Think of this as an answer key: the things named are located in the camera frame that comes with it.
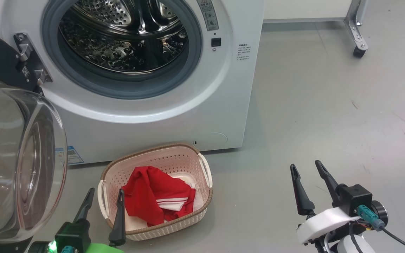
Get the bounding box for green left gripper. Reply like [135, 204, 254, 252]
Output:
[73, 188, 126, 253]

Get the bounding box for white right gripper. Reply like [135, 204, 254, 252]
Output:
[290, 160, 361, 245]

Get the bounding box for red jersey with striped trim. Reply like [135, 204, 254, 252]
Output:
[122, 166, 196, 227]

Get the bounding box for red shorts with white band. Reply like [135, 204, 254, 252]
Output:
[167, 172, 204, 213]

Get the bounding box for black round glass washer door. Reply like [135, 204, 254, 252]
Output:
[0, 25, 68, 253]

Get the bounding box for cream perforated laundry basket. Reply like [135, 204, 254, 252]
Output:
[97, 143, 213, 241]

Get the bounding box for white front-load washing machine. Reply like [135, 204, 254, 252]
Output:
[0, 0, 265, 166]

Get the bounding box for blue energy label sticker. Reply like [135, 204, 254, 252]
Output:
[56, 146, 84, 166]

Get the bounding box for metal cart leg with caster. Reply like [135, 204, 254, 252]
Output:
[344, 0, 369, 58]

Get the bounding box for grey warning sticker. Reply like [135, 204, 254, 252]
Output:
[197, 0, 219, 31]

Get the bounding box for teal right camera connector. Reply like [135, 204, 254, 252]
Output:
[356, 205, 386, 231]

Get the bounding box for black right arm loop cable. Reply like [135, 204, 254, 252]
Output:
[348, 221, 359, 253]

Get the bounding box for black right camera cable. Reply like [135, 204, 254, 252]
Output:
[380, 227, 405, 253]

